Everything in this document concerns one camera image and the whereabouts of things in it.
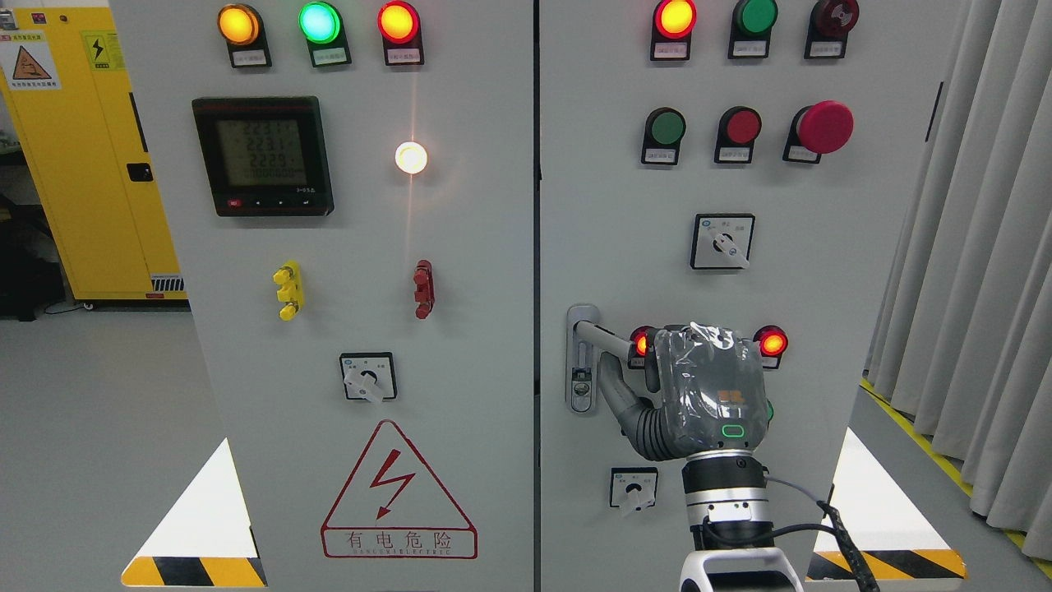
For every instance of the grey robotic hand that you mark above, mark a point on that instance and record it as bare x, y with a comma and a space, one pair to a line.
713, 395

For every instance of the silver door handle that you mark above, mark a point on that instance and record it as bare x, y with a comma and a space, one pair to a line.
584, 342

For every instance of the robot forearm black white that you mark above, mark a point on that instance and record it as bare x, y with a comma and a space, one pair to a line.
728, 515

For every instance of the grey cabinet right door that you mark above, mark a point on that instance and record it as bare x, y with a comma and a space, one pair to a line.
618, 234

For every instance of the grey cabinet door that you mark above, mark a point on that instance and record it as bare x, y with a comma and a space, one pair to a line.
464, 374
618, 234

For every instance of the grey cabinet left door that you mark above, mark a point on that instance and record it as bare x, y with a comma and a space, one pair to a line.
464, 374

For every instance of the red indicator light left door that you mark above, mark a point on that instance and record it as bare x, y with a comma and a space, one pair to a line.
402, 35

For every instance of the green indicator light left door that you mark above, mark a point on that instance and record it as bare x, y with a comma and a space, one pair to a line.
323, 29

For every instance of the yellow indicator light left door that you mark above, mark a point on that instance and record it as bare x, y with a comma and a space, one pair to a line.
243, 31

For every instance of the lit red light middle left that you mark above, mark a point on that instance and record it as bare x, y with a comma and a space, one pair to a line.
642, 354

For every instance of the lit red light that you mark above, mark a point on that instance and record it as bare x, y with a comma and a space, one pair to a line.
642, 354
773, 342

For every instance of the lit red light middle right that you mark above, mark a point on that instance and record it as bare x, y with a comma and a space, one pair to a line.
773, 342

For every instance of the grey curtain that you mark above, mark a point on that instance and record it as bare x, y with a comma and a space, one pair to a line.
964, 337

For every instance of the red push button upper row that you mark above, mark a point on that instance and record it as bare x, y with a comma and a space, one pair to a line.
736, 134

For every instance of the green push button upper row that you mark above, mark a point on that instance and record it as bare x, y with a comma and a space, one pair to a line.
663, 130

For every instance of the red mushroom emergency stop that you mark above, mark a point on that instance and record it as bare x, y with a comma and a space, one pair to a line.
817, 130

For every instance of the red terminal connector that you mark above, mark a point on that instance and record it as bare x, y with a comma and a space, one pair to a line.
424, 295

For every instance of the red lightning warning sticker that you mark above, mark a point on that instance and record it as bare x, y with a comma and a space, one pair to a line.
393, 505

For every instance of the green indicator light top right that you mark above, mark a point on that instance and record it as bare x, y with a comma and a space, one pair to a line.
750, 31

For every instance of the red indicator light top right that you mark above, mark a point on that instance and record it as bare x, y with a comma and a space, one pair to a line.
673, 22

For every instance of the white indicator light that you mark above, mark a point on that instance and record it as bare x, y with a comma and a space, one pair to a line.
411, 157

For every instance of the dark red buzzer top right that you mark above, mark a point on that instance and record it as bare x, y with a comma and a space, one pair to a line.
830, 23

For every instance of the yellow terminal connector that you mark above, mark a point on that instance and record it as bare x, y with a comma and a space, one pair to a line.
290, 289

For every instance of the black digital power meter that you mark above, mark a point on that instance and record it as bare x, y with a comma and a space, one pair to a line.
264, 156

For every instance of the yellow safety cabinet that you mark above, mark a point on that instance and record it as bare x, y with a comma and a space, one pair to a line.
65, 81

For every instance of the lower white rotary switch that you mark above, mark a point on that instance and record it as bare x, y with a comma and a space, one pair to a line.
633, 489

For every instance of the right door upper rotary switch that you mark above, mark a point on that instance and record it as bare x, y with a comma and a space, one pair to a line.
722, 241

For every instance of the door rotary switch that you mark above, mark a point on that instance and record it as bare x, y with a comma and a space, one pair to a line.
369, 376
722, 241

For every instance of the left door rotary switch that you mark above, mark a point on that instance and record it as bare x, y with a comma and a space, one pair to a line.
369, 376

